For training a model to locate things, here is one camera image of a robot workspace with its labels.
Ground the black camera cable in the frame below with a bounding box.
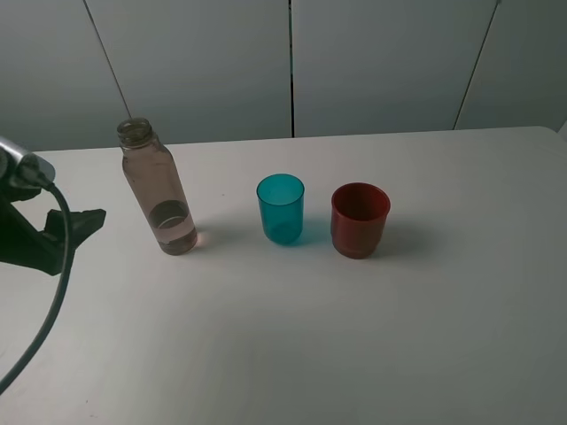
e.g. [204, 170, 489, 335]
[0, 174, 74, 395]

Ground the teal transparent plastic cup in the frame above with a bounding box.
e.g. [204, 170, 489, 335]
[256, 174, 305, 245]

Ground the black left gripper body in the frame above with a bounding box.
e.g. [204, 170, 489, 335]
[1, 183, 66, 275]

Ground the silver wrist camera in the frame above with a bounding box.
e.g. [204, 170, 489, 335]
[1, 137, 56, 189]

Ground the red plastic cup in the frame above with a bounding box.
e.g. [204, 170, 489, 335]
[330, 182, 391, 259]

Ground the smoky transparent water bottle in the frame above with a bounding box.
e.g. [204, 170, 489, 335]
[117, 118, 198, 256]

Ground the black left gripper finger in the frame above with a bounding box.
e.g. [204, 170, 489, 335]
[43, 209, 106, 252]

